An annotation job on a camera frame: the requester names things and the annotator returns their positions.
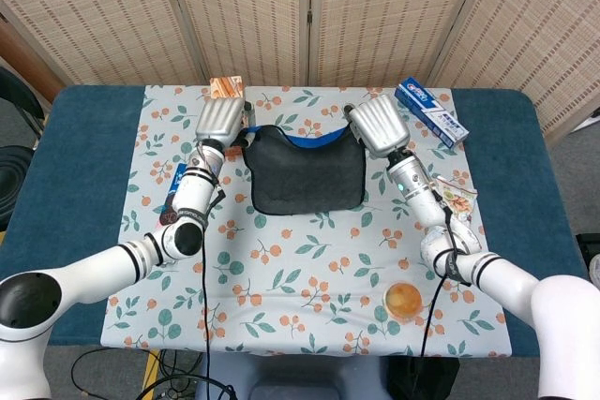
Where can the black fabric cloth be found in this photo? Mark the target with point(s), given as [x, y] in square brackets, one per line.
[426, 376]

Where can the black chair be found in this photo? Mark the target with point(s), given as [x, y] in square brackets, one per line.
[14, 86]

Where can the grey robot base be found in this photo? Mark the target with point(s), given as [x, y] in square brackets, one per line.
[290, 376]

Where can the blue black-edged mat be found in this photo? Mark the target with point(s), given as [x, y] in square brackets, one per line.
[304, 175]

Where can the bamboo folding screen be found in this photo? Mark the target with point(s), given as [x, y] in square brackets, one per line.
[375, 11]

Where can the orange biscuit box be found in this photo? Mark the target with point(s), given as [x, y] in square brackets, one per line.
[225, 86]

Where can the white nut snack bag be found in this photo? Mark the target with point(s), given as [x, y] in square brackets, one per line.
[461, 201]

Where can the clear cup of orange jelly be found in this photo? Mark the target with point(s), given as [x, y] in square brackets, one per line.
[403, 301]

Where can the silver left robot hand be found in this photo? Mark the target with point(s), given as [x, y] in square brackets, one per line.
[220, 119]

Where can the floral print tablecloth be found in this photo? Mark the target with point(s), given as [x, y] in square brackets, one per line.
[304, 269]

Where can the blue white toothpaste box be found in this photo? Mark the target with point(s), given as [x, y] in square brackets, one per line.
[431, 112]

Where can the brown wooden panel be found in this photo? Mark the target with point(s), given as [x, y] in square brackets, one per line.
[23, 58]

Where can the black ribbed round object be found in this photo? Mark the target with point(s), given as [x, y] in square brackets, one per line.
[11, 184]

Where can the teal fabric table cover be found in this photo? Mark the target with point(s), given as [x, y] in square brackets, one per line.
[84, 161]

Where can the blue chocolate cookie box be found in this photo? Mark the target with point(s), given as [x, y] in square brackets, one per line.
[178, 180]

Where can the white object on floor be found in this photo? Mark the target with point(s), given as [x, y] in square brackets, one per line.
[590, 120]

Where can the black plastic tray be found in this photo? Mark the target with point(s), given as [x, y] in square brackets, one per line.
[586, 243]

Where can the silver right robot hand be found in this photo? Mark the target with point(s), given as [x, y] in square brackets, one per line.
[379, 123]

